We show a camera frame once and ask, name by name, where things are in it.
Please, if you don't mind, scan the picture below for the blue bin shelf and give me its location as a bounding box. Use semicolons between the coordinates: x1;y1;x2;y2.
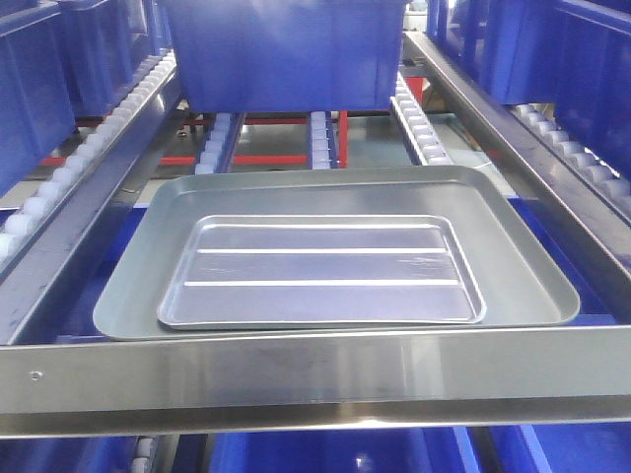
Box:
1;1;164;192
426;0;631;114

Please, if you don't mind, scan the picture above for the blue bin right shelf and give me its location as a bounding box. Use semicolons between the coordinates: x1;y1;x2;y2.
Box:
426;0;631;114

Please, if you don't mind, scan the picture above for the blue bin left shelf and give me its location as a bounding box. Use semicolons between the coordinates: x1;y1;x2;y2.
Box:
1;1;164;192

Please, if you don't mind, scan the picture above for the blue bin on centre shelf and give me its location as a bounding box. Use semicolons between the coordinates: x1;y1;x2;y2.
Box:
165;1;405;112

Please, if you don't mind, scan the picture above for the silver ribbed metal tray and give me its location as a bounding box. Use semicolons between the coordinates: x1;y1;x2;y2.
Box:
157;215;487;331

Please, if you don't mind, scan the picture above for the large grey metal tray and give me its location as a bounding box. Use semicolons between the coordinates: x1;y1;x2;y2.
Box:
93;166;581;340

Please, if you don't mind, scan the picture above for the steel front shelf bar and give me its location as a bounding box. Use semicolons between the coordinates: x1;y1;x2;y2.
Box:
1;326;630;438

